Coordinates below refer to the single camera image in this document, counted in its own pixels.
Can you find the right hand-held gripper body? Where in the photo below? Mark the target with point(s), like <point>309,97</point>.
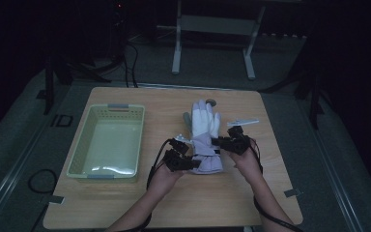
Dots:
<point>238,141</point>

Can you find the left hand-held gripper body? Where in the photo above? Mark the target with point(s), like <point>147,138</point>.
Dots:
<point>177,154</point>

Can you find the lilac white ski glove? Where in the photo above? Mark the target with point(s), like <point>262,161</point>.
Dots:
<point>206,129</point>

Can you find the person's right hand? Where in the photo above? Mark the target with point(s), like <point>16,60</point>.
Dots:
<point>248,164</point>

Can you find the person's left hand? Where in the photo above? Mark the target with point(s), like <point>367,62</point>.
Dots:
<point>164,180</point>

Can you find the pale green plastic basket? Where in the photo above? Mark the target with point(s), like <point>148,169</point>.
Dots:
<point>109,141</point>

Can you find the grey tape piece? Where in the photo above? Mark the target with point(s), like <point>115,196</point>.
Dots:
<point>56,199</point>
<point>292,193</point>

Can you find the black stand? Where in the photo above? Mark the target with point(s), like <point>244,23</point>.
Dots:
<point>50,83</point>
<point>309,93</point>

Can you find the metal floor rail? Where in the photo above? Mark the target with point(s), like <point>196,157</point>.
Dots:
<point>186,86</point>

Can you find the white metal stand frame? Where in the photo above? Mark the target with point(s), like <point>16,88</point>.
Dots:
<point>215,25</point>

